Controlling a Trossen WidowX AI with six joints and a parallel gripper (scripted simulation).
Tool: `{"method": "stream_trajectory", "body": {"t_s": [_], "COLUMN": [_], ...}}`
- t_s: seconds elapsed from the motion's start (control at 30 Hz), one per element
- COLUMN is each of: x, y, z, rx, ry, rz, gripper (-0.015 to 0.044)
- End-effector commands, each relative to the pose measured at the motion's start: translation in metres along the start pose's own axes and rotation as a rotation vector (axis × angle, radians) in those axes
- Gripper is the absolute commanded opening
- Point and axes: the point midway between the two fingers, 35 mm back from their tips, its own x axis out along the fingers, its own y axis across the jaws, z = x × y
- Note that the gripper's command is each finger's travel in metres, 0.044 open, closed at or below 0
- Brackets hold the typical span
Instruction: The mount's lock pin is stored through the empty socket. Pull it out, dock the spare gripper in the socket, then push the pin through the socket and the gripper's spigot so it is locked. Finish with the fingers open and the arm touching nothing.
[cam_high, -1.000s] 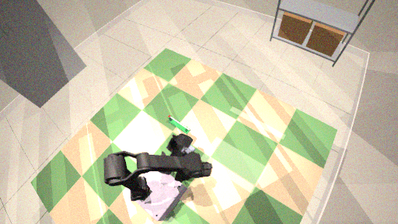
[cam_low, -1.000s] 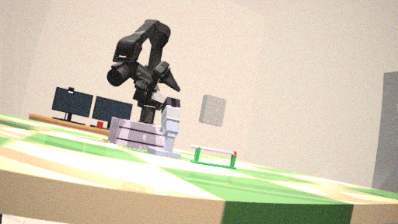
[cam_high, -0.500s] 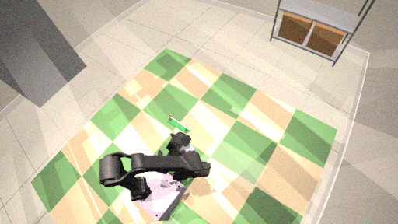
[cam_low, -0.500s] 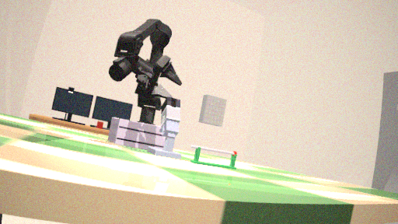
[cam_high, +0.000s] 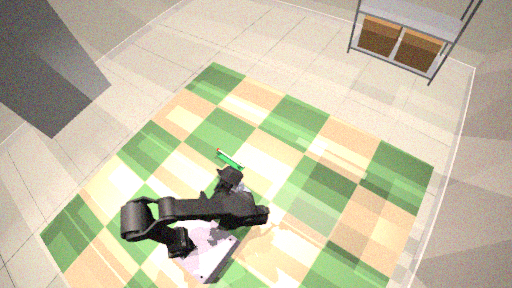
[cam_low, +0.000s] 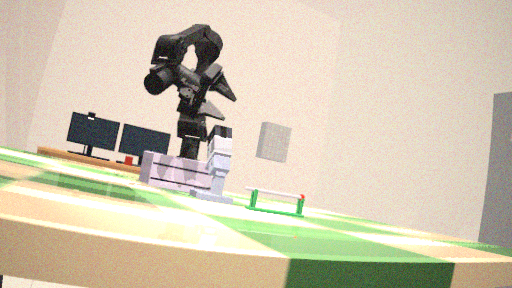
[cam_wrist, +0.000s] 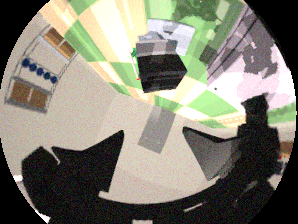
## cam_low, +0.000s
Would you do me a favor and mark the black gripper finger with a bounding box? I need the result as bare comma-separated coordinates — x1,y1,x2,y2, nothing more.
208,71,237,102
196,100,225,121

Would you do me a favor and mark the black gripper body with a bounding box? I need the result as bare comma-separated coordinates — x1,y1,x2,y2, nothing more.
175,63,223,119

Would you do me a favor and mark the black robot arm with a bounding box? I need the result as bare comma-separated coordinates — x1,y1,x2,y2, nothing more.
144,24,223,161

